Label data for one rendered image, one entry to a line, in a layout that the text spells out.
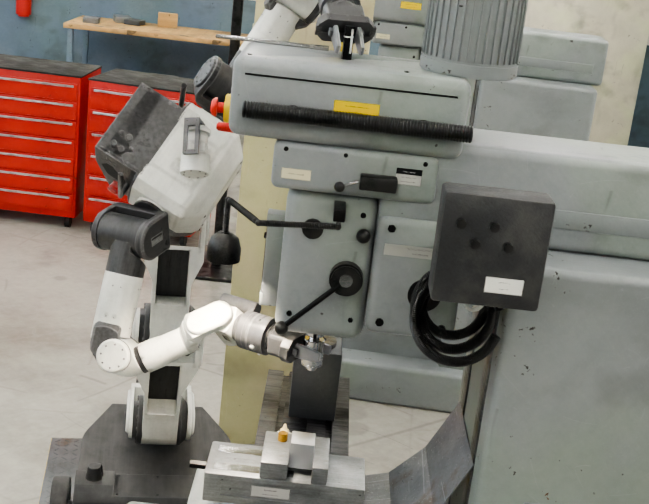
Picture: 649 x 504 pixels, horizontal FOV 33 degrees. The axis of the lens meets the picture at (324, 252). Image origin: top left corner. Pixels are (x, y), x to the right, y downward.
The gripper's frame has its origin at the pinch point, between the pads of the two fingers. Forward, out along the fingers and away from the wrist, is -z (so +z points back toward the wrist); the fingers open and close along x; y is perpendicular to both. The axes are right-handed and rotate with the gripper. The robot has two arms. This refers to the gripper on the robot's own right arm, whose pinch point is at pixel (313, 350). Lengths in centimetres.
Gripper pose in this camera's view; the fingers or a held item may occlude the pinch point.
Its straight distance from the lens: 247.9
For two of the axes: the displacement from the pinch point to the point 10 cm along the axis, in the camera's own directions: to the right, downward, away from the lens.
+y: -1.2, 9.5, 3.0
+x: 4.4, -2.2, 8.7
